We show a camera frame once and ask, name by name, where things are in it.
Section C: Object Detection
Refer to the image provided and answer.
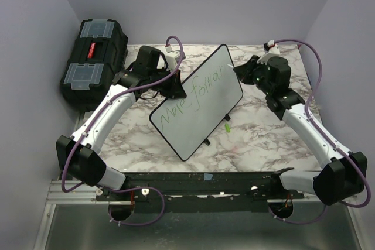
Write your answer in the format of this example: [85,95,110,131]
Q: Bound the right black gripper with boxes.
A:
[234,55,272,95]

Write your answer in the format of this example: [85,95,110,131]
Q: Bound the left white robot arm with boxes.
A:
[56,44,187,200]

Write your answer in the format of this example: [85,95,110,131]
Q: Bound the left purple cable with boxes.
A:
[60,35,186,227]

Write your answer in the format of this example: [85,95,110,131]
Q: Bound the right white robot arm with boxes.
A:
[233,56,367,206]

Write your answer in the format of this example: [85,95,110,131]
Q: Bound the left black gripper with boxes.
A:
[149,67,187,100]

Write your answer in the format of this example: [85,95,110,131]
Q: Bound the black plastic toolbox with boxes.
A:
[60,19,128,112]

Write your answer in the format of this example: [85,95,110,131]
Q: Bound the black mounting rail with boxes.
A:
[94,172,303,214]

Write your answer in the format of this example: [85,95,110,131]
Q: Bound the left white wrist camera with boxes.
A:
[158,46,186,71]

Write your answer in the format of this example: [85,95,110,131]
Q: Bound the blue tape piece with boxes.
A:
[203,173,213,181]

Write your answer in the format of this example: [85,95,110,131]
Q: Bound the aluminium frame rail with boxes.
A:
[35,101,356,249]

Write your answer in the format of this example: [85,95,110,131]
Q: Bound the white whiteboard black frame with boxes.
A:
[149,44,243,161]

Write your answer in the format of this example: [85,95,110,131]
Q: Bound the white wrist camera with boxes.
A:
[158,46,186,71]
[257,40,281,64]

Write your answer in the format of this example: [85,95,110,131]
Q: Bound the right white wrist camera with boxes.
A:
[257,40,281,64]

